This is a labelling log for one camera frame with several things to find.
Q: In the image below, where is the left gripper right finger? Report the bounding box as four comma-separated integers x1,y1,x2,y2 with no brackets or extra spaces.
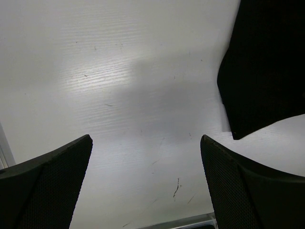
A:
200,135,305,229

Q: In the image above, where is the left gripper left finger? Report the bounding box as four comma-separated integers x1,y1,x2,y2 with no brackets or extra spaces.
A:
0,135,93,229

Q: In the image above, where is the black skirt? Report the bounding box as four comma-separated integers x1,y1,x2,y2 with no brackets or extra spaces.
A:
217,0,305,140

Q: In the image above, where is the aluminium table edge rail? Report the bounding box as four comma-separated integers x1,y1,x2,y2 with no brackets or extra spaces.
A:
0,125,16,169

